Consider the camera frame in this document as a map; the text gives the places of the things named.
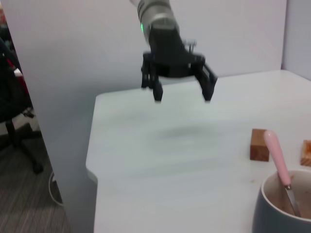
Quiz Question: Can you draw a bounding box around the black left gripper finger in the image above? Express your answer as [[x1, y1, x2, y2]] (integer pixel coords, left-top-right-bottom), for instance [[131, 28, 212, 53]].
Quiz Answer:
[[141, 60, 164, 103], [194, 63, 218, 103]]

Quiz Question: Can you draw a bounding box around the light stained wooden block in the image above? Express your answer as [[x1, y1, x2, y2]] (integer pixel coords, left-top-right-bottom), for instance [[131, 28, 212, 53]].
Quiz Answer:
[[299, 139, 311, 167]]

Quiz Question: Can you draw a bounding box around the white floor cable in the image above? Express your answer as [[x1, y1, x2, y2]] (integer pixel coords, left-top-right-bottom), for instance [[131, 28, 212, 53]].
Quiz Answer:
[[48, 169, 64, 207]]

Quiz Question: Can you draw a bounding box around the pink handled metal spoon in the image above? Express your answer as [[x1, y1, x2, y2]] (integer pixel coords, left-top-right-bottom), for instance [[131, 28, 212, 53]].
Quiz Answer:
[[263, 129, 302, 218]]

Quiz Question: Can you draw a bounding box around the dark grey ceramic mug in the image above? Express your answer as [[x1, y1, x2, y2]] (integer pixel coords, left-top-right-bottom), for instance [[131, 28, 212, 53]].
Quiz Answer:
[[251, 169, 311, 233]]

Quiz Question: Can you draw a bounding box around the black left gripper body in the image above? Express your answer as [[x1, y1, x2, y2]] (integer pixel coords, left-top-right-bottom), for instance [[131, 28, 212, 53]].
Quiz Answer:
[[142, 23, 207, 79]]

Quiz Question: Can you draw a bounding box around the black office chair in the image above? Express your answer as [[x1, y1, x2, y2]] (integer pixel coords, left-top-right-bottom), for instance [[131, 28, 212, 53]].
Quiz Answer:
[[0, 36, 45, 175]]

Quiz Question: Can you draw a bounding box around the dark brown arched wooden block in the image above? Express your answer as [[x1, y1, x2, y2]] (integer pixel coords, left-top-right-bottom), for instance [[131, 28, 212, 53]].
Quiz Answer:
[[249, 128, 271, 162]]

